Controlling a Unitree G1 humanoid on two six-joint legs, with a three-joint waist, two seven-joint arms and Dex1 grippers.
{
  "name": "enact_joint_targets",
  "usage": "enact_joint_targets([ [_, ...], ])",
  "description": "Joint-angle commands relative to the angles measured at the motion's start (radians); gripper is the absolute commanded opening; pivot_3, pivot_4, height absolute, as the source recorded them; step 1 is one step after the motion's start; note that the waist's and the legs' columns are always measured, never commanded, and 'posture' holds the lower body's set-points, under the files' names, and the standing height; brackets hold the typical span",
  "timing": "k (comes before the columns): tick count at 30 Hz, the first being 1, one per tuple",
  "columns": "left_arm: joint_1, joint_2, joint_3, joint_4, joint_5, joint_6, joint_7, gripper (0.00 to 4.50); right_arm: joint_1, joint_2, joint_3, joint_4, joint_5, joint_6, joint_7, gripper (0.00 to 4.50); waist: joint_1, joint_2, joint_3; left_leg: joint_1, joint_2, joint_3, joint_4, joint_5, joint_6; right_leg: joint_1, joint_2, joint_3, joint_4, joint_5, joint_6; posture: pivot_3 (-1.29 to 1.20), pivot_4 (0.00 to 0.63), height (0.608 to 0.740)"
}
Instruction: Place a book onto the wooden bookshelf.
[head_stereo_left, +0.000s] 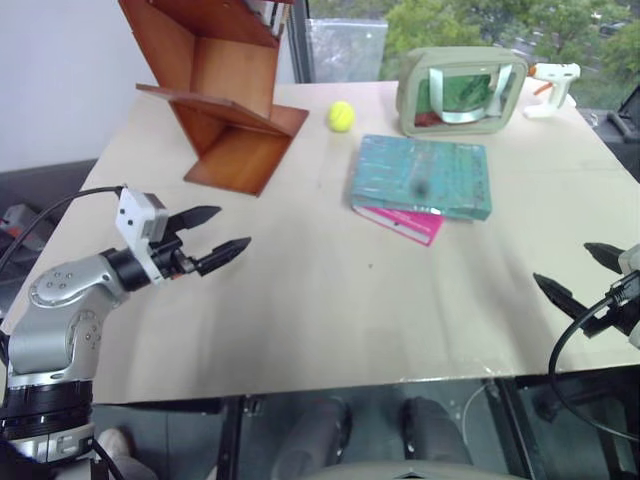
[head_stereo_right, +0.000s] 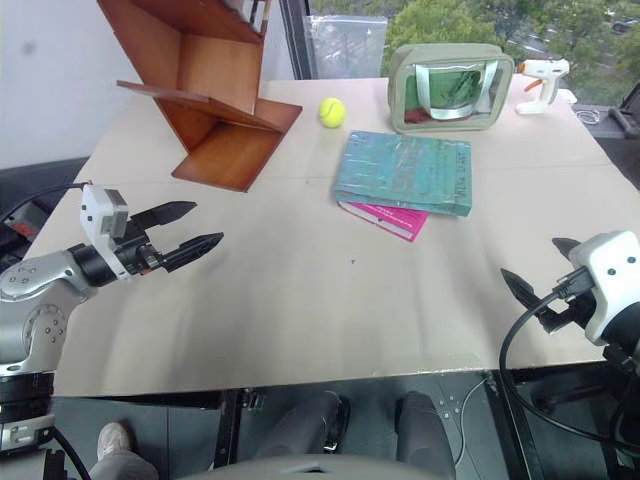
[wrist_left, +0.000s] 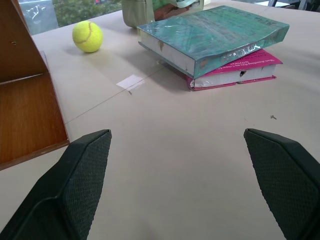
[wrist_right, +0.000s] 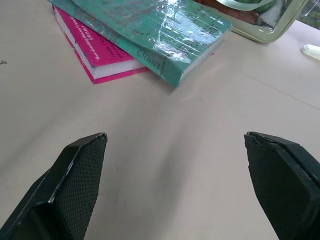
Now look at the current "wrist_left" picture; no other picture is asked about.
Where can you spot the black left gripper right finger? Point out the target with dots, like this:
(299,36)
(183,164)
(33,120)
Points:
(287,180)

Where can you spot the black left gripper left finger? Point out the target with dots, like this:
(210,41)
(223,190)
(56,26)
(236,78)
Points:
(75,185)

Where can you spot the wooden shelf box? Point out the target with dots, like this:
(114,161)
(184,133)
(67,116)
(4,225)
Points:
(23,100)

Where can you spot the pink thick book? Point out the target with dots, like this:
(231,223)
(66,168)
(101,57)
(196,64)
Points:
(240,72)

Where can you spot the teal thick book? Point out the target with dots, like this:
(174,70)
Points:
(212,37)

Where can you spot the small metal screw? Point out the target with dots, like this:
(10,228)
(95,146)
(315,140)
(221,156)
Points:
(273,116)

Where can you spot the clear tape strip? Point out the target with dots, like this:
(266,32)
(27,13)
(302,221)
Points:
(130,83)

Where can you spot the yellow tennis ball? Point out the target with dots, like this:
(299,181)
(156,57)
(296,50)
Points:
(87,36)

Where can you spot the pale green fabric bag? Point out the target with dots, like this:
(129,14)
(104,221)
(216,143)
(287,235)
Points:
(140,11)

